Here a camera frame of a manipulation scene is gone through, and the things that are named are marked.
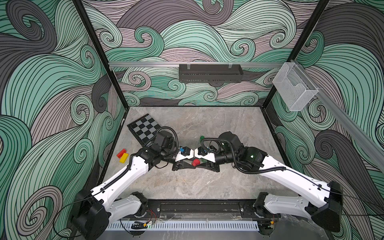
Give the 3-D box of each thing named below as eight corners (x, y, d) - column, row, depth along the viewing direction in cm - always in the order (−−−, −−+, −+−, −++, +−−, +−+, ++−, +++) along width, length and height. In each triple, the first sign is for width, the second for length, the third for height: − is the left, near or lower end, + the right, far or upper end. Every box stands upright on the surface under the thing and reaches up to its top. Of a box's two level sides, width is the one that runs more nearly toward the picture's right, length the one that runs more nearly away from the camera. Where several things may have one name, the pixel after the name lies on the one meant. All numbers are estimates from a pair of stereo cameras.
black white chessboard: (142, 145, 100) (141, 142, 96) (129, 129, 109) (127, 125, 105) (163, 131, 107) (162, 127, 104) (148, 117, 117) (147, 113, 113)
